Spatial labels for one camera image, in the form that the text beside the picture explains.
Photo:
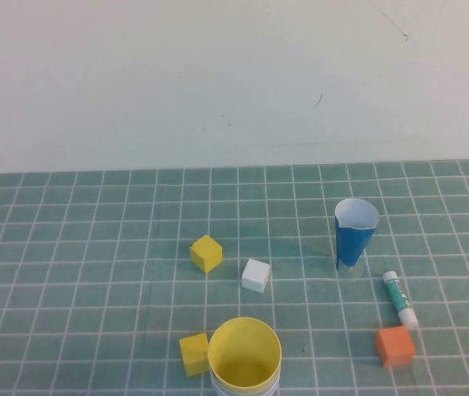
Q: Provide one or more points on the white foam cube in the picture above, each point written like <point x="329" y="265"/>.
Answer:
<point x="255" y="276"/>

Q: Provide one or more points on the yellow plastic cup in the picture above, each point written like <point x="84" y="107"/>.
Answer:
<point x="244" y="354"/>

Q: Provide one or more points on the blue paper cone cup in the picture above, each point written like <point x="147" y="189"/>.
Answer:
<point x="352" y="243"/>

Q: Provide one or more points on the green and white glue stick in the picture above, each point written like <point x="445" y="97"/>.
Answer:
<point x="399" y="297"/>

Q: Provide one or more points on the pink plastic cup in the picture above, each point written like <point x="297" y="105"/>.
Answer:
<point x="214" y="386"/>

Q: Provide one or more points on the orange foam cube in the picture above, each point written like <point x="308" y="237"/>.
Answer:
<point x="395" y="346"/>

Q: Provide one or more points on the yellow foam cube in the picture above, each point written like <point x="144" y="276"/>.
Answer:
<point x="205" y="251"/>
<point x="193" y="354"/>

